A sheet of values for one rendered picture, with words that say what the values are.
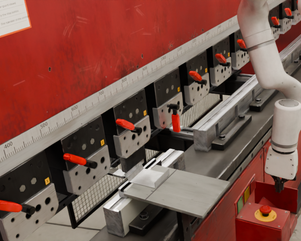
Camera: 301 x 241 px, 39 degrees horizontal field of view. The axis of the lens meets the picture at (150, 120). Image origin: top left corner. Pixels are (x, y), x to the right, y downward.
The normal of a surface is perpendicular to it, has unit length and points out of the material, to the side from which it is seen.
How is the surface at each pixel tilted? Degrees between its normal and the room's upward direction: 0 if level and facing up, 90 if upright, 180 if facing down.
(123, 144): 90
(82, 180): 90
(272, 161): 89
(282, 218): 0
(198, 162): 0
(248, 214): 0
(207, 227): 90
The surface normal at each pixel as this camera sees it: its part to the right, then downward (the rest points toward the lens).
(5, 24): 0.83, 0.14
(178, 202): -0.11, -0.91
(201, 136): -0.55, 0.40
